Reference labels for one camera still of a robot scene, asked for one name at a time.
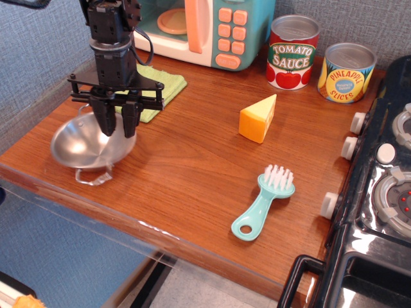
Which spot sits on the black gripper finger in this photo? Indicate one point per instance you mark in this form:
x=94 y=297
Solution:
x=131 y=114
x=104 y=113

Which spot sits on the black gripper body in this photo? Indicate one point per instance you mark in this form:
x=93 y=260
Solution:
x=116 y=71

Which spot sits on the stainless steel colander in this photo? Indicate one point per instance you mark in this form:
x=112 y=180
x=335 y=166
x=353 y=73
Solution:
x=82 y=146

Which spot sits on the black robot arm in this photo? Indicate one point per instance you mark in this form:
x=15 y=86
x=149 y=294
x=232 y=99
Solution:
x=111 y=22

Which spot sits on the orange microwave plate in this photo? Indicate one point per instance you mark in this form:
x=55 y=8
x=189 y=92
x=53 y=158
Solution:
x=173 y=21

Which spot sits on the toy microwave oven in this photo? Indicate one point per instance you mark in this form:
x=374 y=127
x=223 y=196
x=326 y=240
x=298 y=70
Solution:
x=221 y=34

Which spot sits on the orange cheese wedge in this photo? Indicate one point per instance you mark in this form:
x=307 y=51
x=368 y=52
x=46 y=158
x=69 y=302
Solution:
x=255 y=120

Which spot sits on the teal dish brush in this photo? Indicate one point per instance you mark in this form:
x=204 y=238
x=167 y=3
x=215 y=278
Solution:
x=276 y=182

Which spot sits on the tomato sauce can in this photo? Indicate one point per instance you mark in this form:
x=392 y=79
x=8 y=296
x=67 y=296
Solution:
x=291 y=51

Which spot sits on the pineapple slices can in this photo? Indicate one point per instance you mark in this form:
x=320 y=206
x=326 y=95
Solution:
x=346 y=72

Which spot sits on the black toy stove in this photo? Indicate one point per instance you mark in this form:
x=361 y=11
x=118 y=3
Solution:
x=367 y=262

